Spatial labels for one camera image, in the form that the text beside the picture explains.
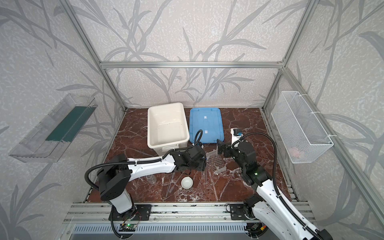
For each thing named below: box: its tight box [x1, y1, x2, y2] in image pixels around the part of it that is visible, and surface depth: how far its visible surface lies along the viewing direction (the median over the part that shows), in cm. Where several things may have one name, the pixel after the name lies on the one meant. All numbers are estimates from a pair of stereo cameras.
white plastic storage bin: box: [147, 102, 190, 156], surface depth 103 cm
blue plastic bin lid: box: [189, 107, 224, 144], surface depth 115 cm
